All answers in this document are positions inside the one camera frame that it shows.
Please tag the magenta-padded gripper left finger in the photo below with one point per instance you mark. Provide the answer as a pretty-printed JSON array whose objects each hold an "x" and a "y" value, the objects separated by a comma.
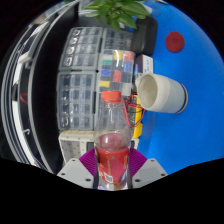
[{"x": 75, "y": 171}]

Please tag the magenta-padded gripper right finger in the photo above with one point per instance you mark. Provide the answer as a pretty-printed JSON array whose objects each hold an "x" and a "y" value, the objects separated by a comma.
[{"x": 150, "y": 171}]

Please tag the clear red-capped drink bottle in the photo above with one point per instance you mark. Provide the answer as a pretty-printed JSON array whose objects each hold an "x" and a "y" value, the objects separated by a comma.
[{"x": 112, "y": 160}]

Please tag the black zippered pouch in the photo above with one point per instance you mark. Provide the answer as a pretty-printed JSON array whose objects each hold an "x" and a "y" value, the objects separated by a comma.
[{"x": 90, "y": 146}]

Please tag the yellow multimeter with red leads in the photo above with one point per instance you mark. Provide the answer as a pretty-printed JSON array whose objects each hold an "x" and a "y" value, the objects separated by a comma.
[{"x": 137, "y": 130}]

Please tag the grey small-parts drawer cabinet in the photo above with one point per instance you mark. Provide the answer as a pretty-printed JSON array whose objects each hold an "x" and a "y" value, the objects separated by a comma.
[
  {"x": 118, "y": 40},
  {"x": 76, "y": 100},
  {"x": 81, "y": 48}
]

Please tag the black shelf unit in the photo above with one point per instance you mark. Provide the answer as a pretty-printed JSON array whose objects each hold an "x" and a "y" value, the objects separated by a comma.
[{"x": 43, "y": 100}]

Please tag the grey-white ceramic cup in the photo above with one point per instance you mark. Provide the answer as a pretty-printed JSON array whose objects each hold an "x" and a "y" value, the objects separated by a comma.
[{"x": 166, "y": 95}]

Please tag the clear organizer box, coloured parts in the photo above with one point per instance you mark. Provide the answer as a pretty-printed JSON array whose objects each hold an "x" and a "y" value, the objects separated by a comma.
[{"x": 115, "y": 71}]

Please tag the black box with white label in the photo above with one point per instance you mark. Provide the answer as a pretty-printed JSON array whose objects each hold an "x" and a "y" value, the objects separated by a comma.
[{"x": 145, "y": 65}]

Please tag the flat round red coaster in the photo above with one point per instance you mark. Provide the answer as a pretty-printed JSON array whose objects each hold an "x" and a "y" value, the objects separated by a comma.
[{"x": 175, "y": 41}]

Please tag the black flat case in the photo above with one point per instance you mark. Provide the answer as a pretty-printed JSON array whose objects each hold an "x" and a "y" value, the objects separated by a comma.
[{"x": 146, "y": 36}]

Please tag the green potted plant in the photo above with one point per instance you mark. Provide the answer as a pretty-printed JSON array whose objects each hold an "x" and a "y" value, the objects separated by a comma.
[{"x": 116, "y": 11}]

